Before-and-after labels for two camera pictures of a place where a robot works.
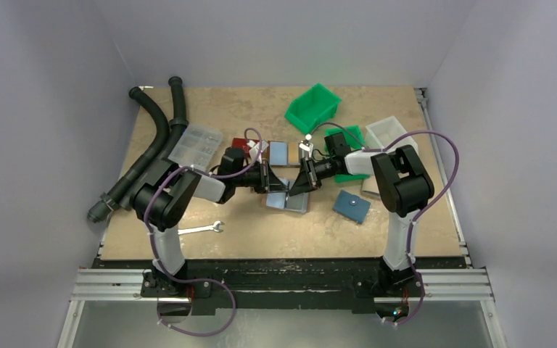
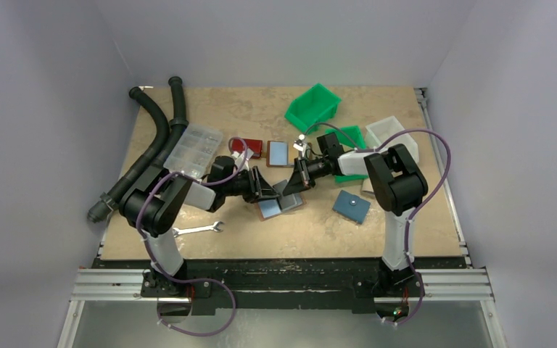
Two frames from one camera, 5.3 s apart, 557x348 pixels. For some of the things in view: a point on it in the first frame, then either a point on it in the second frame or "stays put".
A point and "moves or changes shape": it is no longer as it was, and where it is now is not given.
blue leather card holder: (353, 207) stays put
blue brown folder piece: (283, 200) moves or changes shape
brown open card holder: (284, 154) stays put
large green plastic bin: (316, 105) stays put
